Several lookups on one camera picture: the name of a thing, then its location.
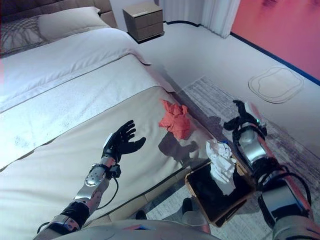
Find beige upholstered bed base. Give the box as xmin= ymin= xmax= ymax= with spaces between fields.
xmin=81 ymin=171 xmax=191 ymax=226

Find brown tufted headboard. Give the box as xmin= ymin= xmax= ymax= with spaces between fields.
xmin=0 ymin=0 xmax=119 ymax=30

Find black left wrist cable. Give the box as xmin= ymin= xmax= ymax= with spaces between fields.
xmin=95 ymin=176 xmax=120 ymax=211

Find cream outlined floor mat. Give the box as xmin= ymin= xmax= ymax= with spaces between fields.
xmin=247 ymin=65 xmax=305 ymax=104

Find grey robot torso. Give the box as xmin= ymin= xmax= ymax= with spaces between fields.
xmin=53 ymin=218 xmax=221 ymax=240

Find brown wooden nightstand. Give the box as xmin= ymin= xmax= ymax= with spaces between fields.
xmin=122 ymin=2 xmax=165 ymax=43

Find cream pillow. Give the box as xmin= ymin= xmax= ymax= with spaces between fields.
xmin=37 ymin=6 xmax=111 ymax=43

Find white curtain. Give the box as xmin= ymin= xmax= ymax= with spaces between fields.
xmin=161 ymin=0 xmax=241 ymax=40

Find brown basket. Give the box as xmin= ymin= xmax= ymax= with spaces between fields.
xmin=184 ymin=154 xmax=258 ymax=228

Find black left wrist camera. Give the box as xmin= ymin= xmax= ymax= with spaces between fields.
xmin=108 ymin=164 xmax=123 ymax=179

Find red cloth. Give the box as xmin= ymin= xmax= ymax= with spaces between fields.
xmin=157 ymin=99 xmax=192 ymax=141

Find patterned cushion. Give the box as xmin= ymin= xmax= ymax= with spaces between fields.
xmin=0 ymin=15 xmax=49 ymax=55

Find grey striped rug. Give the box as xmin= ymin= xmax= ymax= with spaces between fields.
xmin=139 ymin=75 xmax=320 ymax=240

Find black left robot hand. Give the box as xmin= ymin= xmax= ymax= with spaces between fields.
xmin=101 ymin=119 xmax=147 ymax=163

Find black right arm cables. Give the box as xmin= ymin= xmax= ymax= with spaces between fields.
xmin=231 ymin=124 xmax=313 ymax=221

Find white cloth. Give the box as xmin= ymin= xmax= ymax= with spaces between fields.
xmin=205 ymin=139 xmax=238 ymax=196

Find white duvet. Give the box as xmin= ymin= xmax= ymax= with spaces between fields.
xmin=0 ymin=27 xmax=176 ymax=171

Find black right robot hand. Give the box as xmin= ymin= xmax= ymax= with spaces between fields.
xmin=223 ymin=99 xmax=263 ymax=133

